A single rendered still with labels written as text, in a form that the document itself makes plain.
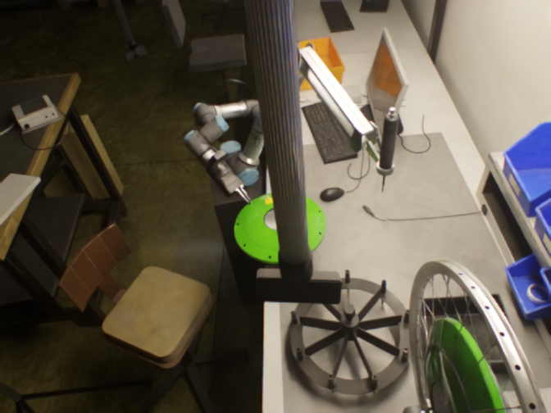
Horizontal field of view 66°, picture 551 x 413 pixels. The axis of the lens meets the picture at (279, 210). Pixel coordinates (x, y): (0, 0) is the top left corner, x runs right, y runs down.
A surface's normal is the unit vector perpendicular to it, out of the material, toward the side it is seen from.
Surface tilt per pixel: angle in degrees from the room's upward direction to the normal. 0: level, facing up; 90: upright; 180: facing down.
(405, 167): 0
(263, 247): 23
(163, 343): 0
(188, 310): 0
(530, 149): 88
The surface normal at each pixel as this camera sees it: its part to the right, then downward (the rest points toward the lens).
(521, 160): 0.00, 0.70
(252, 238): -0.36, -0.45
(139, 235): -0.09, -0.68
